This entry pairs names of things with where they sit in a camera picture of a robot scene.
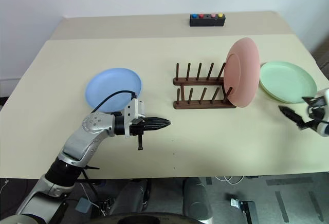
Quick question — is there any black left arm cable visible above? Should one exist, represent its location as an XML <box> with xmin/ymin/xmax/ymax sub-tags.
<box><xmin>90</xmin><ymin>90</ymin><xmax>137</xmax><ymax>113</ymax></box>

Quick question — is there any small blue-grey box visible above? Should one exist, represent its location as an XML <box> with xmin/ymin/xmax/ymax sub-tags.
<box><xmin>76</xmin><ymin>197</ymin><xmax>92</xmax><ymax>213</ymax></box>

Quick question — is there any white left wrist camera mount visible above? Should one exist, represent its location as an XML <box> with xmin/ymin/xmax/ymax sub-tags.
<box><xmin>124</xmin><ymin>97</ymin><xmax>146</xmax><ymax>138</ymax></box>

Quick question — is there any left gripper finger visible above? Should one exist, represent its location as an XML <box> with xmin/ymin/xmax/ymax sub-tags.
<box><xmin>144</xmin><ymin>117</ymin><xmax>172</xmax><ymax>126</ymax></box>
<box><xmin>144</xmin><ymin>124</ymin><xmax>172</xmax><ymax>133</ymax></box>

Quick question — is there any dark grey chair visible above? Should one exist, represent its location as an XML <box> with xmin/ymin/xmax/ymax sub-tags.
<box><xmin>310</xmin><ymin>38</ymin><xmax>329</xmax><ymax>81</ymax></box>

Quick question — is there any dark round disc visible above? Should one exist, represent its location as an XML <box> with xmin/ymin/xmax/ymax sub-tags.
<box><xmin>88</xmin><ymin>210</ymin><xmax>208</xmax><ymax>224</ymax></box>

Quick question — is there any black metal caster bracket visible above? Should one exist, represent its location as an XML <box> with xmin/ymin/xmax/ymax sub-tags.
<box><xmin>229</xmin><ymin>197</ymin><xmax>257</xmax><ymax>224</ymax></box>

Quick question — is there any beige rounded robot shell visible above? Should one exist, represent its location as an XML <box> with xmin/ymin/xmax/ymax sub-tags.
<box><xmin>0</xmin><ymin>213</ymin><xmax>45</xmax><ymax>224</ymax></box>

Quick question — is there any dark grey rounded cylinder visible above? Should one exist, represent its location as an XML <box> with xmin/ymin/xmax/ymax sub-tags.
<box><xmin>181</xmin><ymin>177</ymin><xmax>213</xmax><ymax>221</ymax></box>
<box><xmin>109</xmin><ymin>179</ymin><xmax>151</xmax><ymax>216</ymax></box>

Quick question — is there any blue plate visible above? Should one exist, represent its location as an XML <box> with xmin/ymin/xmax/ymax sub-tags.
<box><xmin>85</xmin><ymin>67</ymin><xmax>143</xmax><ymax>113</ymax></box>

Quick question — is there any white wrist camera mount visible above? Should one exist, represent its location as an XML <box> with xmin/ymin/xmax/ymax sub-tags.
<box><xmin>314</xmin><ymin>87</ymin><xmax>329</xmax><ymax>112</ymax></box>
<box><xmin>124</xmin><ymin>97</ymin><xmax>146</xmax><ymax>138</ymax></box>

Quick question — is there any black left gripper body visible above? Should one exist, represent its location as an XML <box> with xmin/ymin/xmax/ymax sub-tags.
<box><xmin>130</xmin><ymin>118</ymin><xmax>149</xmax><ymax>151</ymax></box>

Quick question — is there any pink plate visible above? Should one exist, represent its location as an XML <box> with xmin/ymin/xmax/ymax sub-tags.
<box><xmin>223</xmin><ymin>37</ymin><xmax>261</xmax><ymax>109</ymax></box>

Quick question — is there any white floor cable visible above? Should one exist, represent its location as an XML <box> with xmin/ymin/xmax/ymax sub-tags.
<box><xmin>214</xmin><ymin>174</ymin><xmax>248</xmax><ymax>184</ymax></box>

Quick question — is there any wooden dish rack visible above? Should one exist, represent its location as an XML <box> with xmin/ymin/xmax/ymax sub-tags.
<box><xmin>172</xmin><ymin>62</ymin><xmax>237</xmax><ymax>110</ymax></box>

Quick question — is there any black button box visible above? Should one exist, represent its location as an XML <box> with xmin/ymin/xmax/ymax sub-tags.
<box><xmin>189</xmin><ymin>13</ymin><xmax>227</xmax><ymax>28</ymax></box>

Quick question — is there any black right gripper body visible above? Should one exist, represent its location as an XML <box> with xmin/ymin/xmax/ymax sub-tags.
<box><xmin>297</xmin><ymin>100</ymin><xmax>325</xmax><ymax>130</ymax></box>

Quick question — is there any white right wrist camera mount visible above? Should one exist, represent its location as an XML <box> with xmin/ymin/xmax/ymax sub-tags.
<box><xmin>314</xmin><ymin>87</ymin><xmax>329</xmax><ymax>112</ymax></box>

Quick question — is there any green plate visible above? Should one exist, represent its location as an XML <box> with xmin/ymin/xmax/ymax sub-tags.
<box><xmin>259</xmin><ymin>61</ymin><xmax>318</xmax><ymax>104</ymax></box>

